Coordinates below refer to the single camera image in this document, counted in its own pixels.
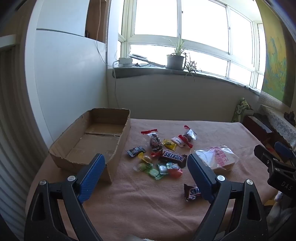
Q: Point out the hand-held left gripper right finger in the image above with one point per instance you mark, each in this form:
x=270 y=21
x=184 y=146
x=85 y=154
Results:
x=201 y=178

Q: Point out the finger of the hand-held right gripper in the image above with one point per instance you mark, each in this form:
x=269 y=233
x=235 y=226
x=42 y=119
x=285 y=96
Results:
x=262 y=153
x=284 y=150

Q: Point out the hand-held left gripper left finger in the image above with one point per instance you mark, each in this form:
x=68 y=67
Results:
x=92 y=176

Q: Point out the small brown chocolate bar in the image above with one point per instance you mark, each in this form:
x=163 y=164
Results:
x=190 y=192

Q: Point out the sliced bread packet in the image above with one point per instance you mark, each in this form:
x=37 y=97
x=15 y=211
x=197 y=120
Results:
x=219 y=158

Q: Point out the cardboard box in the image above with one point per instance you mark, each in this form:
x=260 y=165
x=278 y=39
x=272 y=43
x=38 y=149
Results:
x=97 y=141

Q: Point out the large brown chocolate bar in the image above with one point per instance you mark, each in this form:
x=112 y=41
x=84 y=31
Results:
x=172 y=157

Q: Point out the white red candy packet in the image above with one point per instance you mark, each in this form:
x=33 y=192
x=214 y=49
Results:
x=179 y=140

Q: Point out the clear red date packet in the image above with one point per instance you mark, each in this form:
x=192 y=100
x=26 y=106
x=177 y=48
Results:
x=190 y=134
x=155 y=141

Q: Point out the yellow snack packet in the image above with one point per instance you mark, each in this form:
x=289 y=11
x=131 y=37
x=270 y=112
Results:
x=169 y=144

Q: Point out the black patterned candy packet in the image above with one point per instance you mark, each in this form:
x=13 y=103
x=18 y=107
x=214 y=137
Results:
x=135 y=151

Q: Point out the yellow jelly cup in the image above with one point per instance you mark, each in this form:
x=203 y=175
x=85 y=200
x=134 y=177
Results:
x=144 y=158

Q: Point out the dark wooden side cabinet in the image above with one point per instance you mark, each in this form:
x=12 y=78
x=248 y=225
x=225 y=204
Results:
x=256 y=129

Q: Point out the white lace cloth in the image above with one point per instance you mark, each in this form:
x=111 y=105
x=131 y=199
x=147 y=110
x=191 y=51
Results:
x=279 y=122

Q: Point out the small dark ornament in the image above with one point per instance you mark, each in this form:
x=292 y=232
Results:
x=290 y=115

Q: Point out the green tissue pack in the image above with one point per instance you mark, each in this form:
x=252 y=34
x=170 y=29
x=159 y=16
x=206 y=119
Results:
x=241 y=107

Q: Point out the pink blanket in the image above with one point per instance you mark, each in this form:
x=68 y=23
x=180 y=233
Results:
x=143 y=204

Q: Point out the white refrigerator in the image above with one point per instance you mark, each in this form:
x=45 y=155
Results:
x=69 y=81

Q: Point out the white ribbed panel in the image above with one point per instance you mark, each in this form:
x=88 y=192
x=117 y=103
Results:
x=13 y=115

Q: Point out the small trailing plant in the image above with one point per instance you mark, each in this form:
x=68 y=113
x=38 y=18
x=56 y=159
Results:
x=190 y=66

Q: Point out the grey window sill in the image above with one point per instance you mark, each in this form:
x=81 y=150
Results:
x=143 y=71

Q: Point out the potted spider plant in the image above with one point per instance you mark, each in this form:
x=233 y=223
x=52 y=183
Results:
x=175 y=62

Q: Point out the white power adapter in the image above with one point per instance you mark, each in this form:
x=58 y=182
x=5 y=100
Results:
x=124 y=61

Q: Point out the brown wooden wardrobe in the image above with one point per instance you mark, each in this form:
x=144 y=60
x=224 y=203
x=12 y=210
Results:
x=94 y=20

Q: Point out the white framed window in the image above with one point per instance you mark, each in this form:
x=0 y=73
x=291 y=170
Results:
x=157 y=16

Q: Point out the yellow wall poster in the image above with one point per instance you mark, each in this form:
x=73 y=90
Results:
x=277 y=69

